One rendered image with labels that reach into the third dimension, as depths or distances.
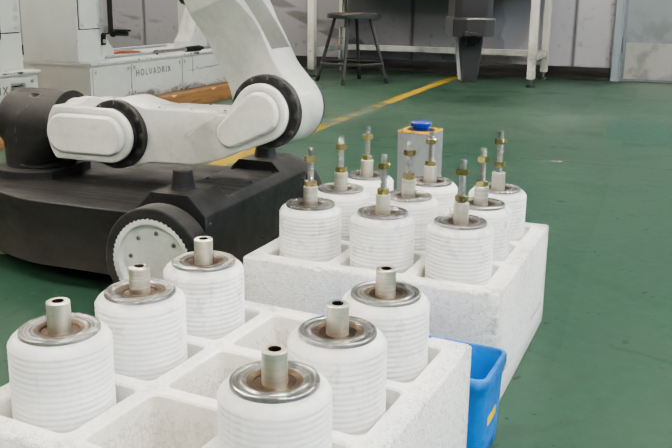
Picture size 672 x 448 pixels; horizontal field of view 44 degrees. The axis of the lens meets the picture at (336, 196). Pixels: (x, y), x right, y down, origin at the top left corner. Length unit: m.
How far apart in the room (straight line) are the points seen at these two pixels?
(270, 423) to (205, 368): 0.27
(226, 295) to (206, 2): 0.77
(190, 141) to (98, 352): 0.93
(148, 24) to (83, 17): 3.68
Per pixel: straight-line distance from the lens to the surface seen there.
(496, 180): 1.41
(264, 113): 1.56
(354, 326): 0.82
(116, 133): 1.73
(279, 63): 1.60
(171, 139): 1.72
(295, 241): 1.25
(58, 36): 3.89
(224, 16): 1.62
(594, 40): 6.28
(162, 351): 0.90
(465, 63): 1.14
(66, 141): 1.81
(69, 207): 1.67
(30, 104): 1.91
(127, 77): 4.01
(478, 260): 1.18
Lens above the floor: 0.56
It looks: 14 degrees down
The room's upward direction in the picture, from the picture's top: 1 degrees clockwise
